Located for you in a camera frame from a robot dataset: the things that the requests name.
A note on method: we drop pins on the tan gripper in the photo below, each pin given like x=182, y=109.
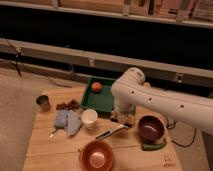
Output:
x=125, y=119

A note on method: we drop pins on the white dish brush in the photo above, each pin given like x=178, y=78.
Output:
x=111, y=131

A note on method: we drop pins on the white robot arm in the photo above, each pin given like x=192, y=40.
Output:
x=129, y=89

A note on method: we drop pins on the white plastic cup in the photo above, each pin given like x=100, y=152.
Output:
x=89, y=118

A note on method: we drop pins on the small metal cup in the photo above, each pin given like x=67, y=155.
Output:
x=43, y=102

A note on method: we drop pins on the dark purple bowl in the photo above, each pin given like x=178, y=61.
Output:
x=150, y=128

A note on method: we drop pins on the green plastic tray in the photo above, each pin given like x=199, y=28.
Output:
x=103, y=101

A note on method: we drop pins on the green plate under bowl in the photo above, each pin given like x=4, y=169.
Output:
x=153, y=146

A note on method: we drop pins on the orange ball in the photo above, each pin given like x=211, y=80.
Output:
x=96, y=87

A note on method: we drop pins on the orange bowl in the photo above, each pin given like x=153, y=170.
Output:
x=97, y=155

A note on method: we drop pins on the blue folded cloth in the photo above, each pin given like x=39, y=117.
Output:
x=69, y=121

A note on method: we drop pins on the wooden board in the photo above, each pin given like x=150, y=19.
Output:
x=61, y=153

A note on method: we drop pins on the metal spoon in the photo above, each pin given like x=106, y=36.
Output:
x=52, y=134

